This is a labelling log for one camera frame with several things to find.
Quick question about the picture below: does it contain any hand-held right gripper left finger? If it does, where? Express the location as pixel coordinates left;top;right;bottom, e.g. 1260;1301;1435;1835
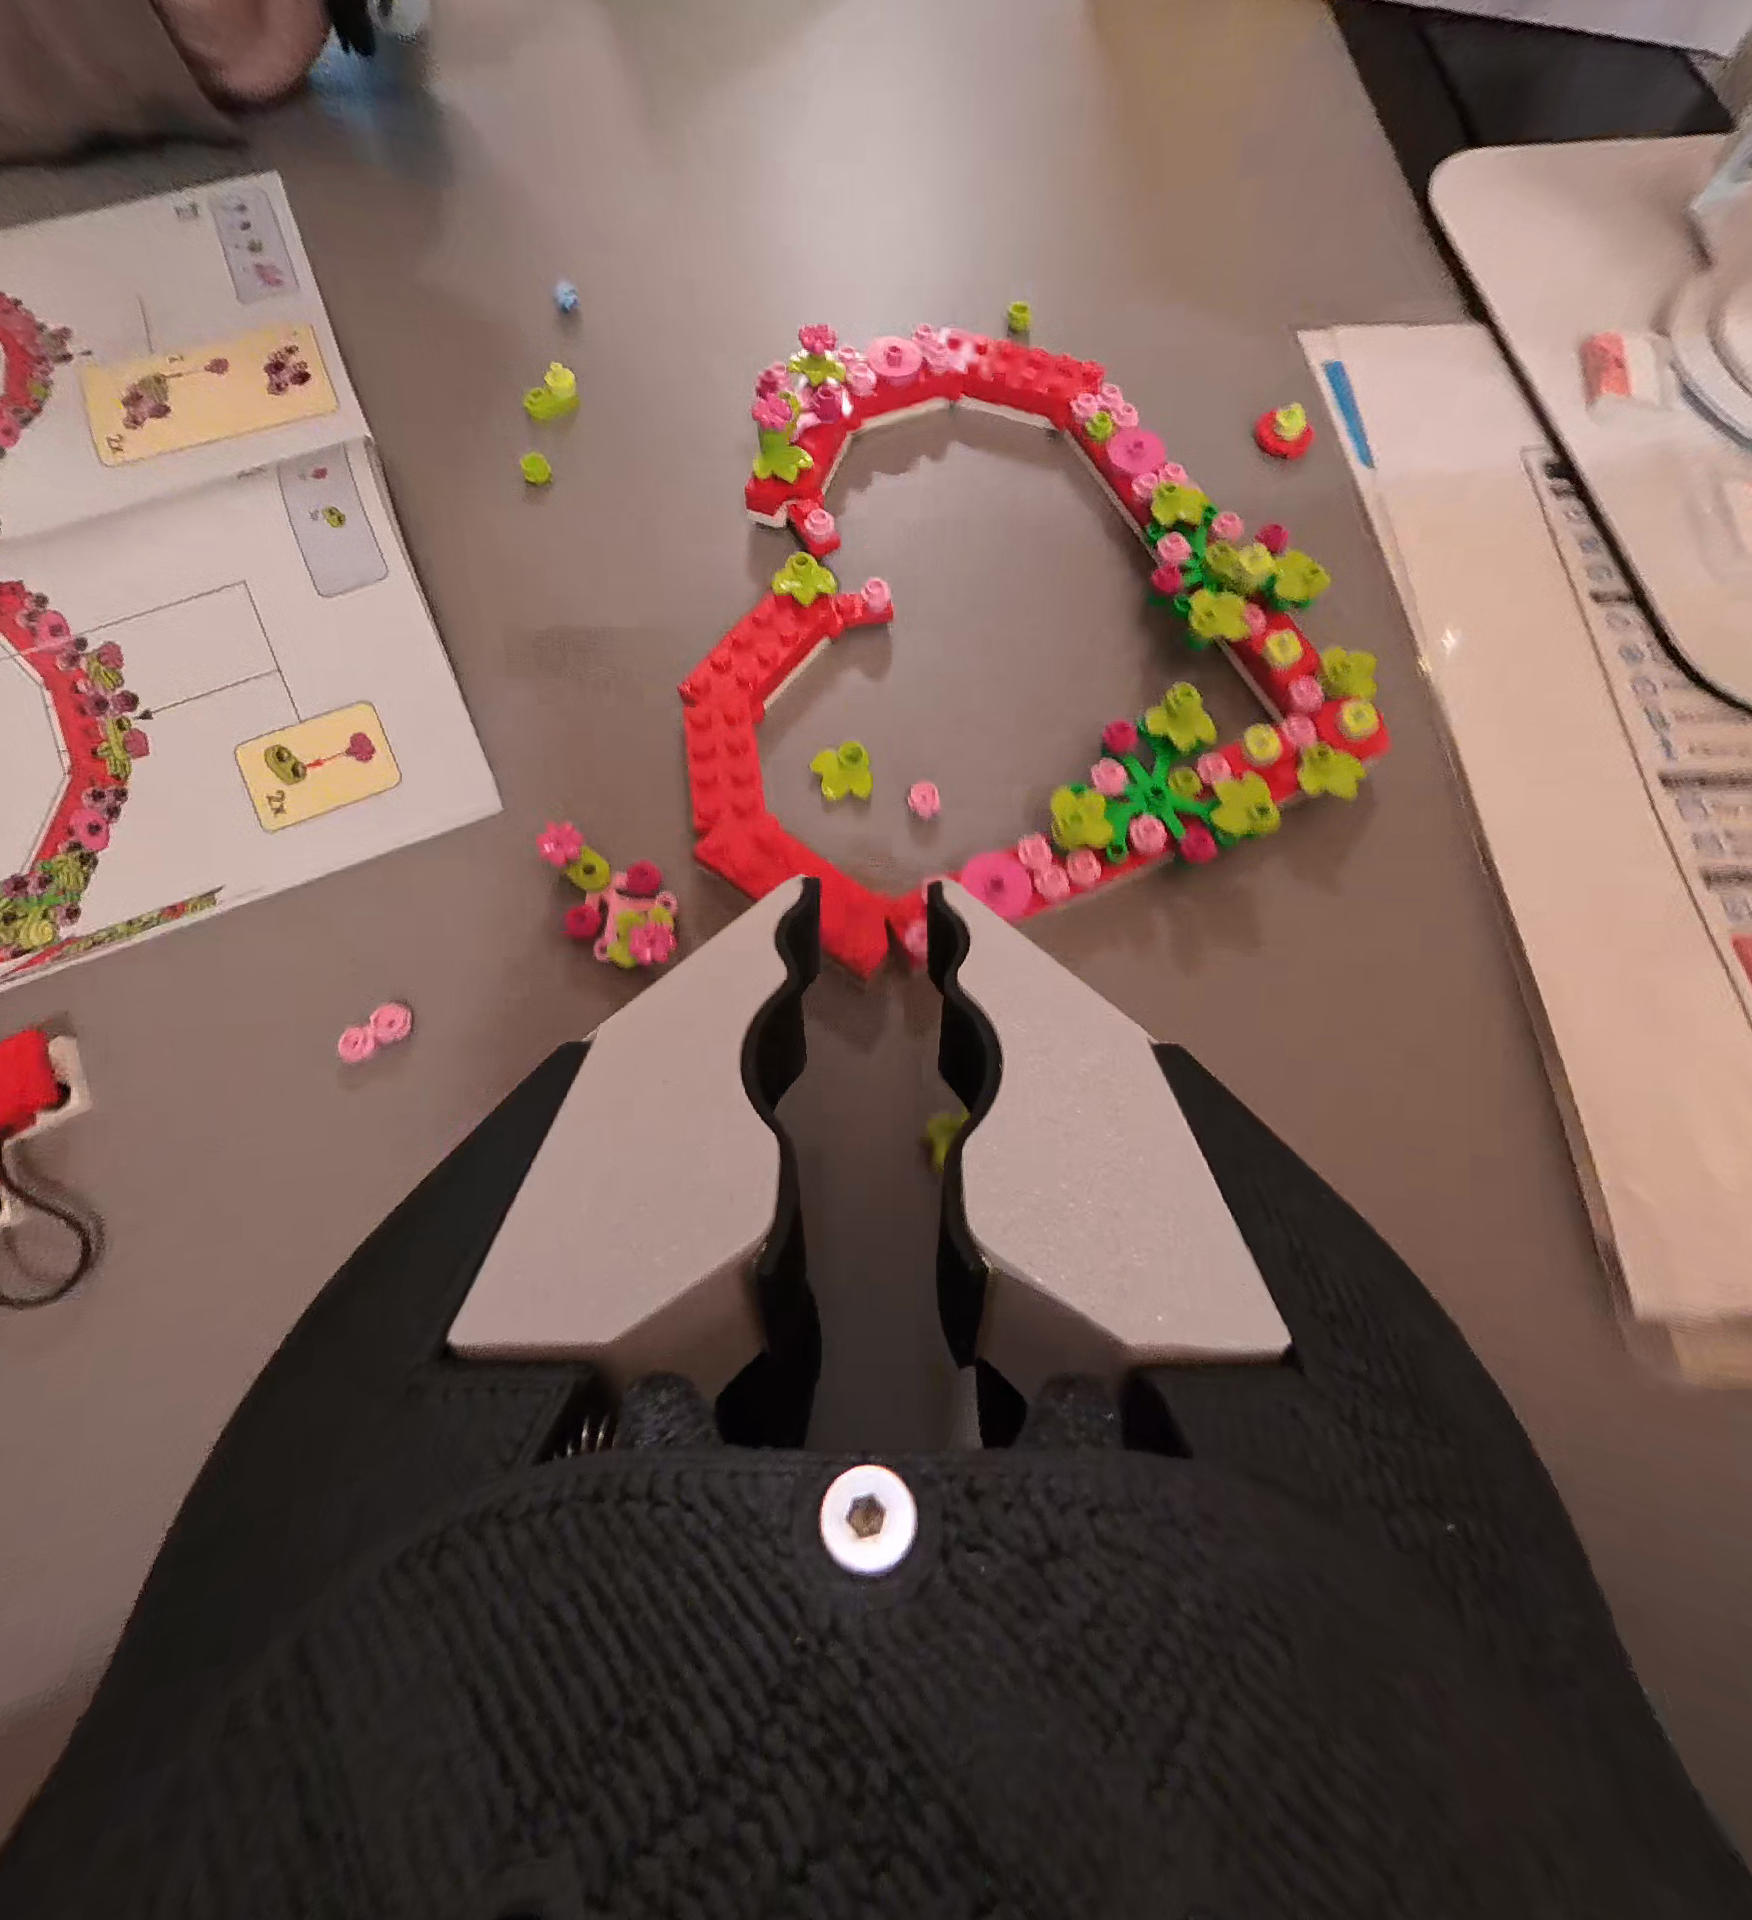
447;875;827;1446

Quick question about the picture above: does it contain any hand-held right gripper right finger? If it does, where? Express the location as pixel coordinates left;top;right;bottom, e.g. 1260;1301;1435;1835
929;880;1298;1446

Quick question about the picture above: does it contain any pink branch piece with flowers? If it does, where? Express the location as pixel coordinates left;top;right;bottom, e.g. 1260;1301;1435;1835
535;819;680;970

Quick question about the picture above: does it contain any red lego heart frame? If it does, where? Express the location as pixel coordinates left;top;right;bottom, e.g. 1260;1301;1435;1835
675;315;1392;977

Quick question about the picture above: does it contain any person's left forearm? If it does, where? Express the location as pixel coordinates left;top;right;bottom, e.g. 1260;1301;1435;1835
0;0;338;173

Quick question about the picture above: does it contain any lego instruction booklet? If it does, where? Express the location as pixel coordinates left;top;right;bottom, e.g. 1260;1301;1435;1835
0;166;505;1029

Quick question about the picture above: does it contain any laminated printed paper sheet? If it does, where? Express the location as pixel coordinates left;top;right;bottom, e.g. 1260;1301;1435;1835
1298;320;1752;1382

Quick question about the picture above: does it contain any wooden book stand white base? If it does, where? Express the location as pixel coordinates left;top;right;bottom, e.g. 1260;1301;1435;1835
1428;0;1752;724

